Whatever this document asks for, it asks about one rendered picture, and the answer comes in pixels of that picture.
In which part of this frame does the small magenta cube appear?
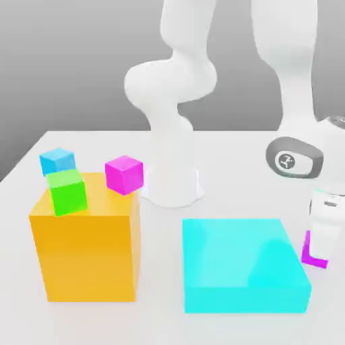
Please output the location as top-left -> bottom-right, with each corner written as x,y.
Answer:
104,155 -> 144,196
301,230 -> 329,270

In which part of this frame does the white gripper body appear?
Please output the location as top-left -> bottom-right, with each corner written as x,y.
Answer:
309,189 -> 345,233

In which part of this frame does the small blue cube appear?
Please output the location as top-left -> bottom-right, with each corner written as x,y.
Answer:
39,147 -> 76,177

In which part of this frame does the small green cube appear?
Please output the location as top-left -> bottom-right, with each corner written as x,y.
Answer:
46,168 -> 88,217

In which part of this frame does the large orange box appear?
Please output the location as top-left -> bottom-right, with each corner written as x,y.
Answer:
28,172 -> 142,303

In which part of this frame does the large cyan box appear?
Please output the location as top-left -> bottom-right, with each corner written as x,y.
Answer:
181,218 -> 313,314

